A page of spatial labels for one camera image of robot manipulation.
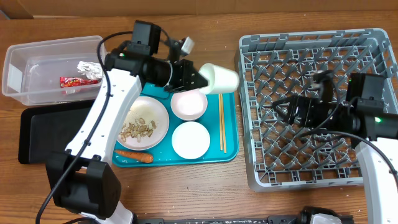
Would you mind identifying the white cup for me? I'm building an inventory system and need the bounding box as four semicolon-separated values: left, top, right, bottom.
199;63;240;95

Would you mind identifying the pink bowl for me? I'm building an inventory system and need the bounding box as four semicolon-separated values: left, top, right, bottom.
170;90;208;121

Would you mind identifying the white dinner plate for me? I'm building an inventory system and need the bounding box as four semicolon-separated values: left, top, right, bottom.
117;96;169;151

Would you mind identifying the white bowl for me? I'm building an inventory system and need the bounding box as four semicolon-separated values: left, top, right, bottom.
172;121;211;160

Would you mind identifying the wooden chopstick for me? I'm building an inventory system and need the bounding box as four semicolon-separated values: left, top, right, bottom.
218;94;224;151
219;94;227;154

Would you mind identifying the foil ball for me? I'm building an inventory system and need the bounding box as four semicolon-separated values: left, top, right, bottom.
77;61;103;80

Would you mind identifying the red snack wrapper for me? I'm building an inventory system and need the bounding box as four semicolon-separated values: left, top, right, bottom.
59;77;99;88

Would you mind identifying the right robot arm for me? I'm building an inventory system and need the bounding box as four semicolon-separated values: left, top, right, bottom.
272;70;397;223

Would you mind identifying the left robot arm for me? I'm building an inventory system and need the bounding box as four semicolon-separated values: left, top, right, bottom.
46;21;208;223

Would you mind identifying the grey dish rack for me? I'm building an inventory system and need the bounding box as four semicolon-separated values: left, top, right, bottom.
236;28;397;192

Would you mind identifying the teal serving tray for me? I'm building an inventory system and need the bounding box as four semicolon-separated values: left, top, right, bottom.
113;83;239;167

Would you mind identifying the peanut shells pile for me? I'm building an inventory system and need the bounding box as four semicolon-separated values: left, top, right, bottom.
119;118;157;142

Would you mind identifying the orange carrot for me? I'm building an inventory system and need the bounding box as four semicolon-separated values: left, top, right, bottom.
115;150;154;164

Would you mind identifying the clear plastic bin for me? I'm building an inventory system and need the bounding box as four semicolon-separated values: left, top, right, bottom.
1;35;102;106

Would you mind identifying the black plastic tray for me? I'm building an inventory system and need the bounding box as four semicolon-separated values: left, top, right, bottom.
18;100;94;164

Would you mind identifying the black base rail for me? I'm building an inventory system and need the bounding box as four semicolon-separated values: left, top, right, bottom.
133;205;355;224

